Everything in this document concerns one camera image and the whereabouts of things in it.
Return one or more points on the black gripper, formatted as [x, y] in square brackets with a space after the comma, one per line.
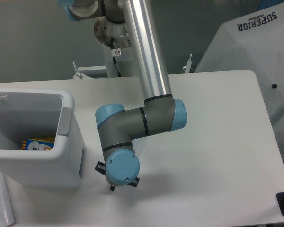
[101, 168]

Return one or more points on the crushed clear plastic bottle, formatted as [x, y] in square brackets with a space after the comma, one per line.
[137, 145]

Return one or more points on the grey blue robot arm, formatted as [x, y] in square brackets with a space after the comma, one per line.
[161, 113]

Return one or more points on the white plastic trash can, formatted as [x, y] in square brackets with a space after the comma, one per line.
[27, 113]

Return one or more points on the colourful snack wrapper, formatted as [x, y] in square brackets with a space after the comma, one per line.
[38, 143]

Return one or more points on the white superior umbrella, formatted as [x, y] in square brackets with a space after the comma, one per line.
[253, 42]

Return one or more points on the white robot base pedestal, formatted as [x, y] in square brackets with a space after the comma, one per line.
[116, 43]

